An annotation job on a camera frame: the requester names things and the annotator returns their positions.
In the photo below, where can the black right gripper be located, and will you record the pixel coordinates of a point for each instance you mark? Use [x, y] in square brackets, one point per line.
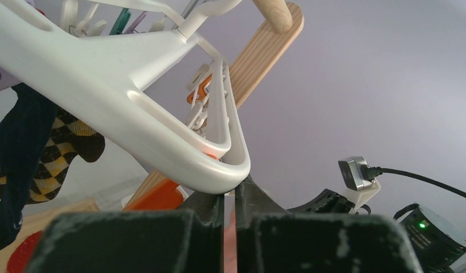
[327, 201]

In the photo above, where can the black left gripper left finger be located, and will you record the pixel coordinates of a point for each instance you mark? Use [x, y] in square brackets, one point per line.
[186, 239]

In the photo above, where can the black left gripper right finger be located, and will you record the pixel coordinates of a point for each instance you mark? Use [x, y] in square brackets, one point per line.
[271, 239]

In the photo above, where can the red snowflake sock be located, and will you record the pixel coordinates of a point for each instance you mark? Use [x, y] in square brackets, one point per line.
[164, 195]

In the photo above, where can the white plastic clip hanger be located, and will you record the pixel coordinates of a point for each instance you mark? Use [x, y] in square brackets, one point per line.
[101, 80]

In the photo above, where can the orange hanger clip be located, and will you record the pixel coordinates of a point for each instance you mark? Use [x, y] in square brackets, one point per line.
[198, 87]

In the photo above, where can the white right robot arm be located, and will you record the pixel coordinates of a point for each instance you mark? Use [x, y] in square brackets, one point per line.
[435, 241]

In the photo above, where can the wooden hanger rack stand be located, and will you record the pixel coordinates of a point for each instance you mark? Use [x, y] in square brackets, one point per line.
[260, 54]

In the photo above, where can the brown argyle sock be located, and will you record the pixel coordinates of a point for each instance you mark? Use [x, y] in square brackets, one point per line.
[70, 137]

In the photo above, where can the dark navy sock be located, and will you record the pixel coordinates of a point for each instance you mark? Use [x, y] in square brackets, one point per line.
[24, 133]

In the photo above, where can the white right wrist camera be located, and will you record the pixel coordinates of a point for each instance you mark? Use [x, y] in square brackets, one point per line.
[359, 189]

